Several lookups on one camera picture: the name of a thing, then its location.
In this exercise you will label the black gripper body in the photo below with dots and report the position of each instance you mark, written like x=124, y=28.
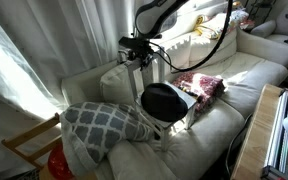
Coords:
x=139, y=48

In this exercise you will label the black bowler hat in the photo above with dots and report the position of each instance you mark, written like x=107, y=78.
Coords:
x=162, y=102

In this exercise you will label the small white wooden chair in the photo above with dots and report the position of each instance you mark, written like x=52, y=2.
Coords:
x=156, y=68

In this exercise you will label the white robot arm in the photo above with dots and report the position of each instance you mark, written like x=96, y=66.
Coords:
x=149, y=20

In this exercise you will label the cream sofa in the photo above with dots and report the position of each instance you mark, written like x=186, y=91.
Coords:
x=245, y=62

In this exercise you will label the wooden folding chair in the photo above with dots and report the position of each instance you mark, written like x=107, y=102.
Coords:
x=14, y=143

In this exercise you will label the red white patterned cushion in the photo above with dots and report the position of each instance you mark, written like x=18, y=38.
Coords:
x=209, y=87

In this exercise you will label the black yellow flashlight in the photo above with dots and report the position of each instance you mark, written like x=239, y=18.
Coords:
x=192, y=94

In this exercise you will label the yellow floral cushion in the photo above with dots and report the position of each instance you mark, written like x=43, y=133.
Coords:
x=212, y=27

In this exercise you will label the grey white patterned pillow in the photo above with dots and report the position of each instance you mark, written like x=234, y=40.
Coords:
x=91, y=129

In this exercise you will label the white curtain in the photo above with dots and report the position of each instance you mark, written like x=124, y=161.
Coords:
x=43, y=42

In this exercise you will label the grey armchair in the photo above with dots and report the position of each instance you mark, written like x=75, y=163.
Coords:
x=275, y=29

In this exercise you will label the red ball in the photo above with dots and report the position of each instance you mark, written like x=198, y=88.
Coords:
x=57, y=164

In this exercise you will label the wooden side table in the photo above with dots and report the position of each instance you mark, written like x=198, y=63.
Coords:
x=253, y=152

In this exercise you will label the metal rails stack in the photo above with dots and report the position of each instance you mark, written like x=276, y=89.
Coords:
x=276, y=162

